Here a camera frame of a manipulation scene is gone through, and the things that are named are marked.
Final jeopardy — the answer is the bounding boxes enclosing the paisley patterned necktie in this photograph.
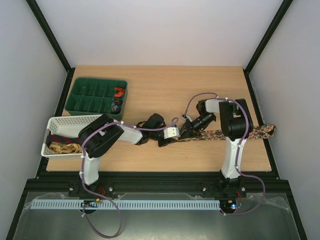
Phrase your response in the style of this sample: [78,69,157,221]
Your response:
[174,124,277,143]

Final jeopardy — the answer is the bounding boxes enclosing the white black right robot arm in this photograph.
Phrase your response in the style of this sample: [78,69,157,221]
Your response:
[191,98,253,196]

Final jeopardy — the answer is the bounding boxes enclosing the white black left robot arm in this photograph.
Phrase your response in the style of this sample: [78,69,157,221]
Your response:
[78,113,193,186]

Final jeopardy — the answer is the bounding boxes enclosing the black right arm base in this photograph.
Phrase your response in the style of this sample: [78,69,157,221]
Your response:
[201,174,246,199]

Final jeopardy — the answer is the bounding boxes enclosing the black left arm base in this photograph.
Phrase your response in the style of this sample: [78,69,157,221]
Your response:
[68,178,114,199]

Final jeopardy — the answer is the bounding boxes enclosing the dark blue rolled tie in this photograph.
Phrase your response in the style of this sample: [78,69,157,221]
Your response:
[110,98,123,115]

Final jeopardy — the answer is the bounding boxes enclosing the orange rolled tie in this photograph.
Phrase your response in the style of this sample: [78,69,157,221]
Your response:
[113,87,126,98]

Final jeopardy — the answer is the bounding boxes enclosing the green compartment organizer tray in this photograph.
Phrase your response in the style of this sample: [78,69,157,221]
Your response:
[64,77,129,121]

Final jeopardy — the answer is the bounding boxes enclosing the white perforated plastic basket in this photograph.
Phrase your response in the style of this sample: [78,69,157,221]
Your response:
[41,114,101,159]

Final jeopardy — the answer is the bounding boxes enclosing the tan patterned tie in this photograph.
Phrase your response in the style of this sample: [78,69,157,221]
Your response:
[49,142,82,154]

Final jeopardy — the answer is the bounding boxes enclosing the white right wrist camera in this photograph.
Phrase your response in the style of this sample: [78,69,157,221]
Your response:
[181,114,193,122]

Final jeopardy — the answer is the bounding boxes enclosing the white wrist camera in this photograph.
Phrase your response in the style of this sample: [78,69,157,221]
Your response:
[163,126,180,139]
[181,114,193,122]

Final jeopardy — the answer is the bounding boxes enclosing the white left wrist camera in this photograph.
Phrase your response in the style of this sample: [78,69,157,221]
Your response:
[163,126,180,139]

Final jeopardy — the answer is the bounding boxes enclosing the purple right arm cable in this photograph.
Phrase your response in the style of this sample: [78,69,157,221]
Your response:
[185,91,266,217]

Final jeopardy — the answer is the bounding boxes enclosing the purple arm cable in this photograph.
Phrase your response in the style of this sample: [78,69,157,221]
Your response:
[185,91,266,217]
[79,116,180,238]

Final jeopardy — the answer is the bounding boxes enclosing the light blue slotted cable duct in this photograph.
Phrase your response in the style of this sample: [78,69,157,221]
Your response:
[30,199,221,211]

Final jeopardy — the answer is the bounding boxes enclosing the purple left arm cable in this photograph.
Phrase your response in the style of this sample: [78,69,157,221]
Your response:
[79,116,180,238]

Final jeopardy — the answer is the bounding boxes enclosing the black aluminium frame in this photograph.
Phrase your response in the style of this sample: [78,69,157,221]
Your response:
[6,0,307,240]

